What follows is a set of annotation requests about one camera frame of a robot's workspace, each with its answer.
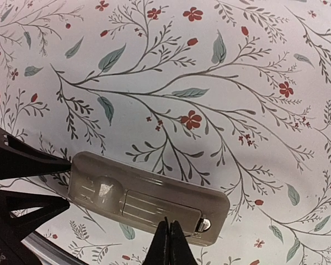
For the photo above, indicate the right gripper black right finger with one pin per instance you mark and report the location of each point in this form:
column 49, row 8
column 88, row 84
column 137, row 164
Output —
column 179, row 250

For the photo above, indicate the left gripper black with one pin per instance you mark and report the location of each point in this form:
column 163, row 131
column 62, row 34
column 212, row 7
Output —
column 22, row 213

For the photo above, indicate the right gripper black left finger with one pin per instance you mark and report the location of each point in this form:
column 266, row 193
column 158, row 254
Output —
column 158, row 252

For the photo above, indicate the remote battery cover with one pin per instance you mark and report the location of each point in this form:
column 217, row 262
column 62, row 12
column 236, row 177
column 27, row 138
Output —
column 145, row 212

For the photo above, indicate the white remote control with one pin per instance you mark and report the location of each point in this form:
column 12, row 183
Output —
column 100, row 185

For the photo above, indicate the floral patterned table mat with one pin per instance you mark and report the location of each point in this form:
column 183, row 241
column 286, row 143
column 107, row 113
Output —
column 231, row 95

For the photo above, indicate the aluminium front rail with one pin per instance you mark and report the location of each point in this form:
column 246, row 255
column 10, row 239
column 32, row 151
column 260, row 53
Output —
column 48, row 252

